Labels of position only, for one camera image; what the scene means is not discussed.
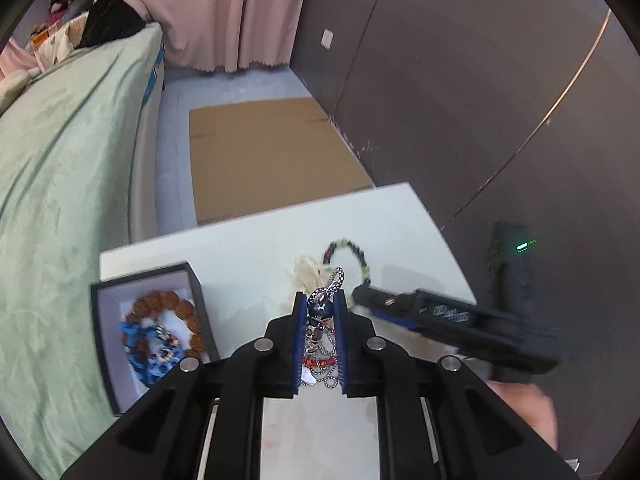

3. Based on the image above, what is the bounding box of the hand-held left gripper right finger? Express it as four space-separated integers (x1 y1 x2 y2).
334 290 581 480

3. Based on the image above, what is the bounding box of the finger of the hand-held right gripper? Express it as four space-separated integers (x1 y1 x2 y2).
351 284 426 332

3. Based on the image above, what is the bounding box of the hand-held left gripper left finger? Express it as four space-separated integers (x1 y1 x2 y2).
60 291 307 480

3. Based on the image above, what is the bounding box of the skull pendant chain necklace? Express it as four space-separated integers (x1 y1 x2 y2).
299 267 347 392

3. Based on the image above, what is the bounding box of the green and black bead bracelet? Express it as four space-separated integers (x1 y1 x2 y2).
320 238 374 287

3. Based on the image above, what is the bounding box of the black jewelry box white lining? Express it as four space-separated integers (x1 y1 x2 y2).
90 261 221 417

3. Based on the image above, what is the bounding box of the person's right hand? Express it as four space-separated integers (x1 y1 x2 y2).
486 379 560 453

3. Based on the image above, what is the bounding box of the cream tassel ornament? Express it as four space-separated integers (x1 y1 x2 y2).
289 257 332 303

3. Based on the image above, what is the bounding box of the flat cardboard sheet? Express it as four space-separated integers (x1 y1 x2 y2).
188 97 376 226

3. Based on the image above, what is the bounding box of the green blanket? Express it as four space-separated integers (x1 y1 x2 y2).
0 22 166 480

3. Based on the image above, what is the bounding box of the pink curtain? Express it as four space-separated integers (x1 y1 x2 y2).
100 0 317 74

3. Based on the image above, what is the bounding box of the black cloth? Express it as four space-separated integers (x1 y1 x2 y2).
78 0 152 50

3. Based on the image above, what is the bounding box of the cream and pink bedding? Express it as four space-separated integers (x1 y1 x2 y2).
0 14 87 111

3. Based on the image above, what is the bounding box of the brown bead bracelet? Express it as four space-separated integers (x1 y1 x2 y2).
125 294 204 362

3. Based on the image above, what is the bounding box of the blue bead bracelet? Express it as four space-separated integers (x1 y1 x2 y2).
120 321 184 389

